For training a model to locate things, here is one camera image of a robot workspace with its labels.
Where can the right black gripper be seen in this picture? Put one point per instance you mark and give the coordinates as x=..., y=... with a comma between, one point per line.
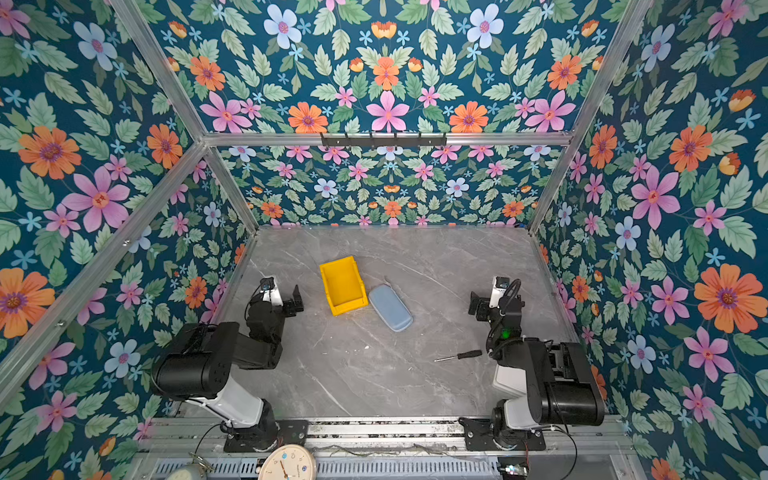
x=482, y=303

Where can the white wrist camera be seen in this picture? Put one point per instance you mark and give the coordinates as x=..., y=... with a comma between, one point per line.
x=269, y=292
x=500, y=285

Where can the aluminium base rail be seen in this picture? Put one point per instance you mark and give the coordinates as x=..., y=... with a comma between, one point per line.
x=450, y=436

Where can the black handled screwdriver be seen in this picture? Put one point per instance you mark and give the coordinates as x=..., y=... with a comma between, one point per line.
x=460, y=356

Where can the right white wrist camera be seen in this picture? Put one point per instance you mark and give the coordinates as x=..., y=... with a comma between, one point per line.
x=500, y=285

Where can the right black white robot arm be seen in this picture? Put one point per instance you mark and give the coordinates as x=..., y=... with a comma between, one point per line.
x=550, y=385

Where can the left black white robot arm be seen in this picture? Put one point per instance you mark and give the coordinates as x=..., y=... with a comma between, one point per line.
x=196, y=367

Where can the round white clock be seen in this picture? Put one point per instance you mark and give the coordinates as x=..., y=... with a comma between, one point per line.
x=289, y=462

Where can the yellow plastic bin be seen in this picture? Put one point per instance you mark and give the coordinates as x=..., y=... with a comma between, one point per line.
x=344, y=287

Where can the blue grey glasses case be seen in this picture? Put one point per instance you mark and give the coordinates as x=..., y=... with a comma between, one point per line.
x=390, y=308

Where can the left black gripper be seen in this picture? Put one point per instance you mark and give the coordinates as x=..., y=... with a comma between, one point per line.
x=287, y=300

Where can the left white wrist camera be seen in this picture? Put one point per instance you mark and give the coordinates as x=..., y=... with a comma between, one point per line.
x=269, y=292

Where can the black hook rail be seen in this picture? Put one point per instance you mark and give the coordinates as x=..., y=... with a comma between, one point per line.
x=371, y=140

